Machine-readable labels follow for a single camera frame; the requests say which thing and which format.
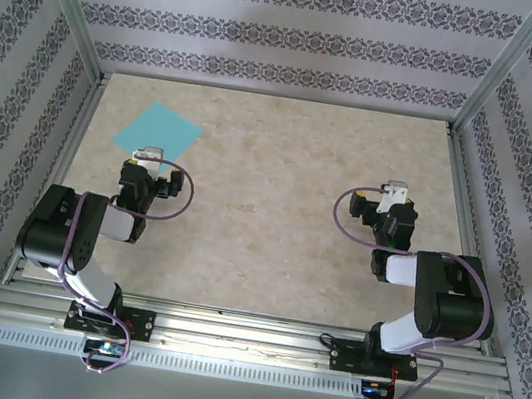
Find slotted grey cable duct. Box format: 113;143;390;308
0;322;365;399

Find small controller board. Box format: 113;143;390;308
359;378;398;399
83;337;127;359

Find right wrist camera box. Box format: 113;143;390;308
376;178;410;218

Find aluminium corner post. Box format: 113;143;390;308
5;0;121;84
447;0;532;147

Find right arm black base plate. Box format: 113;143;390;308
327;336;423;385

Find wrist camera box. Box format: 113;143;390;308
129;142;166;177
376;178;410;218

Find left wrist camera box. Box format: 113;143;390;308
129;142;166;177

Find aluminium side rail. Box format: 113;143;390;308
412;126;529;357
2;61;113;293

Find light blue paper sheet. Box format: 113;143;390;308
108;95;209;182

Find wide aluminium base rail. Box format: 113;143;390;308
0;271;519;399

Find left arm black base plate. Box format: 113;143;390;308
64;298;157;344

